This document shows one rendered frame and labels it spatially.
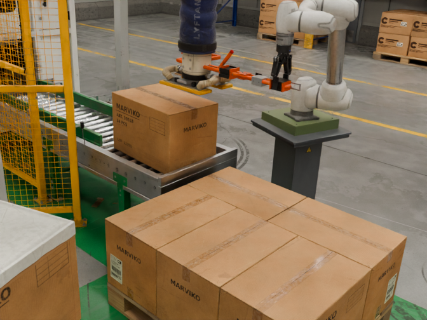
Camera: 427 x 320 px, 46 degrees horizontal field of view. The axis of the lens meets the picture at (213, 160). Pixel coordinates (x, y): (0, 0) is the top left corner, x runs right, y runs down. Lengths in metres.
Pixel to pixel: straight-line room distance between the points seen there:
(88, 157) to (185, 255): 1.39
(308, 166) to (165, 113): 1.12
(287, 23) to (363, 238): 1.14
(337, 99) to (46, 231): 2.19
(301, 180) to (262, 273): 1.39
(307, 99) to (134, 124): 1.14
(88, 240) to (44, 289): 1.86
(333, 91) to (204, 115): 0.83
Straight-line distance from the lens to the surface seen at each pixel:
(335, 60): 3.25
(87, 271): 3.26
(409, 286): 3.41
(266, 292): 2.20
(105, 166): 3.39
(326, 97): 3.36
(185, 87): 2.95
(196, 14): 2.91
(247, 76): 2.79
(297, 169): 3.51
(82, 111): 4.36
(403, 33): 10.00
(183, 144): 3.11
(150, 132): 3.16
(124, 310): 2.89
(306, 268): 2.37
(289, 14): 2.59
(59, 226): 1.71
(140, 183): 3.13
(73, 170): 3.54
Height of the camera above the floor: 1.88
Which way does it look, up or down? 23 degrees down
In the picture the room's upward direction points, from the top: 3 degrees clockwise
